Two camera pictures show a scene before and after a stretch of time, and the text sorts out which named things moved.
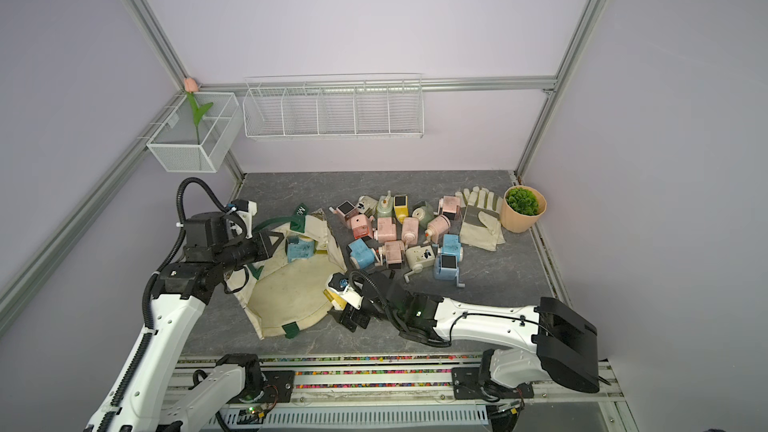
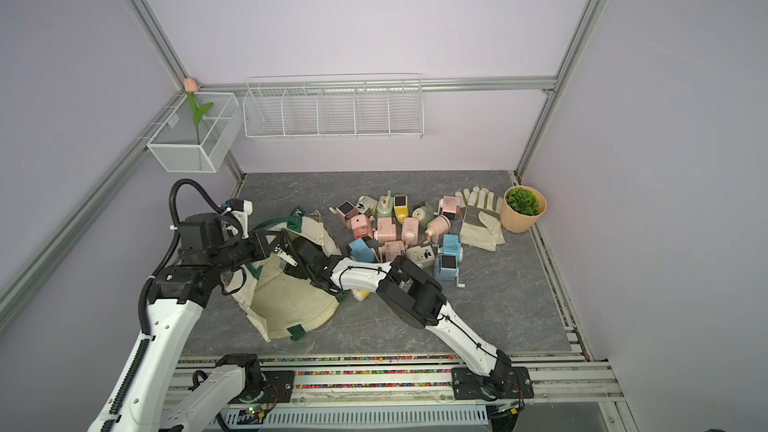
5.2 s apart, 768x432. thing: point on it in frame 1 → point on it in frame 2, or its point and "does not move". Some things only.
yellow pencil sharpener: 342,303 → 359,294
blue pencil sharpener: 451,245 does not move
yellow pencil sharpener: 401,207 does not move
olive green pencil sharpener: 424,214 does not move
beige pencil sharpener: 366,206 does not move
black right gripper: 348,317 → 292,270
